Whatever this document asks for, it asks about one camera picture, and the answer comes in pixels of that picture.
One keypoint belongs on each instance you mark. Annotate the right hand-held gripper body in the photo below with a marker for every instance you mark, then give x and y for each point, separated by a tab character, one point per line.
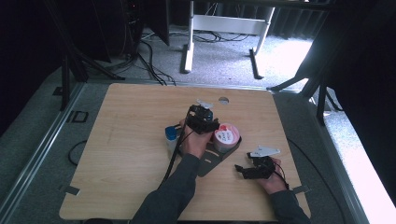
260	168

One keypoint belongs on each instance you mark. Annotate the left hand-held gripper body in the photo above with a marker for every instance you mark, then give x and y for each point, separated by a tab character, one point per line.
199	119

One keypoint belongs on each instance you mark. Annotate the dark grey slotted tray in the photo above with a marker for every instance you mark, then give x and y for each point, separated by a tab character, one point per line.
211	161

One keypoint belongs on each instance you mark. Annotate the pink jar with white label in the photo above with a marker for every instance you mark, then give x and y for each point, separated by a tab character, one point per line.
226	137

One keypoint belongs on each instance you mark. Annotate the person's right hand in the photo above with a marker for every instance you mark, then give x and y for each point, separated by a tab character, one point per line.
275	183

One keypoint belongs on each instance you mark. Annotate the person's left hand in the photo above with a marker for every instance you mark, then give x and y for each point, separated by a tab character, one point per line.
193	143

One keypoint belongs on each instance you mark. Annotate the blue small object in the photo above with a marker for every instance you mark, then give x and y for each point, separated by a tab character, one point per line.
171	137

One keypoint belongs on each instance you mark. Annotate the grey tape strip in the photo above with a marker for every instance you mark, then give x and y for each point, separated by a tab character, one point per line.
70	189
301	189

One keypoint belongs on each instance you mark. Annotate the black metal stand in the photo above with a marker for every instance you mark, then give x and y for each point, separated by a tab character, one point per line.
320	93

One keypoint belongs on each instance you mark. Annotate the black tripod stand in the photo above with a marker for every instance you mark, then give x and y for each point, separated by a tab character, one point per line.
67	62

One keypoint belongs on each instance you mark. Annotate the white desk frame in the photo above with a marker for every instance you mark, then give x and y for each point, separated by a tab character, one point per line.
227	24

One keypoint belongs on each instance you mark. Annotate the black square bracket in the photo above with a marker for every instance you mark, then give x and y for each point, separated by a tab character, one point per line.
74	116

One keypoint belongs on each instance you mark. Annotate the metal floor rail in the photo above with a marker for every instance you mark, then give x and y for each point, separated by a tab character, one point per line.
40	149

